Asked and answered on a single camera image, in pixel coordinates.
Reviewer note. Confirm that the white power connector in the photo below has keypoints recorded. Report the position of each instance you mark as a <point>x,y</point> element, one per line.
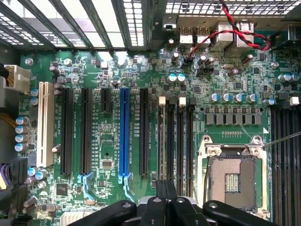
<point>17,77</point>

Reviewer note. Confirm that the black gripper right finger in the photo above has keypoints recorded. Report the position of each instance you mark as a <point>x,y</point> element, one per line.
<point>183,212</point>

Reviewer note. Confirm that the green Dell motherboard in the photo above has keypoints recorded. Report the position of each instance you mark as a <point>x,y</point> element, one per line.
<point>105,70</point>

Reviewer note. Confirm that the blue expansion slot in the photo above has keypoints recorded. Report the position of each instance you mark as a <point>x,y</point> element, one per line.
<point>124,131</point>

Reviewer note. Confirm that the silver chipset heatsink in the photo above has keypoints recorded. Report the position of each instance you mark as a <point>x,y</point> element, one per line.
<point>70,217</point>

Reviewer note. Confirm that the black RAM slot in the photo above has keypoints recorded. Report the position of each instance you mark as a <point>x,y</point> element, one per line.
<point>287,164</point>
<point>160,103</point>
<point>171,141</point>
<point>181,146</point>
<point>296,164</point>
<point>275,164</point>
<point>191,146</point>

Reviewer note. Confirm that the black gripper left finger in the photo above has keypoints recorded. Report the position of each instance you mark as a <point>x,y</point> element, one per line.
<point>152,212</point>

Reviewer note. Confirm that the black plug connector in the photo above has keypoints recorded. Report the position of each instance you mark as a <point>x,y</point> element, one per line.
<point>20,171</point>

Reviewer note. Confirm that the open grey PC case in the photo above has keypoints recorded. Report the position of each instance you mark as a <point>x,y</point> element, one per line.
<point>150,23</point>

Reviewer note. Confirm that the long black expansion slot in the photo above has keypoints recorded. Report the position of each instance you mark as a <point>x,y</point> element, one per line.
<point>67,131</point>
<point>144,131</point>
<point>86,131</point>

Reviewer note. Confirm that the white expansion slot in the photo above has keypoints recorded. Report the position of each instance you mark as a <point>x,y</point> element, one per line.
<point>45,122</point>

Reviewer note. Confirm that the short black expansion slot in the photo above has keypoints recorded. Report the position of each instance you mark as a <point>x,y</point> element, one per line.
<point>105,101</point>

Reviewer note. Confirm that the silver CPU socket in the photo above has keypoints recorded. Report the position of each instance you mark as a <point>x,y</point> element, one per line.
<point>232,179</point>

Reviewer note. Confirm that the thin metal locking lever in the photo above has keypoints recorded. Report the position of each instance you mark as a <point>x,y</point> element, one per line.
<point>282,139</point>

